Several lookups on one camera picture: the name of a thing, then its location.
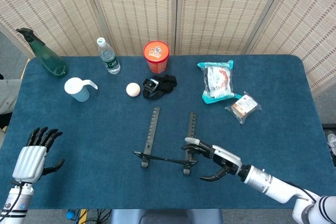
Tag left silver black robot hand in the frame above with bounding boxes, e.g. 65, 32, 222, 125
12, 126, 65, 184

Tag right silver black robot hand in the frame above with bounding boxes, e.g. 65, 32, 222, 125
181, 137, 243, 182

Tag black folding laptop stand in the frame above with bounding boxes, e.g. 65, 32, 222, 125
133, 106, 198, 176

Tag clear wrapped sandwich bread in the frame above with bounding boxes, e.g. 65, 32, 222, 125
225, 91, 263, 125

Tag grey fabric garment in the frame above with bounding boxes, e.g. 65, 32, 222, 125
0, 78, 23, 116

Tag teal snack bag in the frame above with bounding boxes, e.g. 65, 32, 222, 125
196, 59, 244, 104

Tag blue tablecloth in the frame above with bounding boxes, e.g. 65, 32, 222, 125
0, 55, 336, 210

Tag blue chair seat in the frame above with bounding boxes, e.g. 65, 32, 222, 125
109, 209, 224, 224

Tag green glass vase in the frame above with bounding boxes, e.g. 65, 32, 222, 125
16, 27, 69, 79

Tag grey sneaker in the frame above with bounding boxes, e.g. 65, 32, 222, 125
324, 129, 336, 168

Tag pale pink ball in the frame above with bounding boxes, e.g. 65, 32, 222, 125
125, 82, 141, 97

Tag orange instant noodle cup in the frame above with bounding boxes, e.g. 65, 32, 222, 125
143, 40, 170, 74

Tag clear water bottle green label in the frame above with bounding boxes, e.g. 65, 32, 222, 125
96, 37, 121, 75

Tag woven bamboo folding screen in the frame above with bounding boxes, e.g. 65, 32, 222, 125
0, 0, 336, 96

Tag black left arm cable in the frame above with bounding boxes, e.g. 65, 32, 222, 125
0, 181, 25, 219

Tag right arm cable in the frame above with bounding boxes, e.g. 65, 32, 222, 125
285, 180, 320, 201

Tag light blue handled cup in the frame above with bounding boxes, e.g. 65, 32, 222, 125
64, 77, 98, 103

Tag black floor cable bundle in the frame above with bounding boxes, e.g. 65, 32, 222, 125
75, 209, 112, 224

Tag black strap camera mount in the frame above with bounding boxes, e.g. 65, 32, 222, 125
142, 74, 178, 100

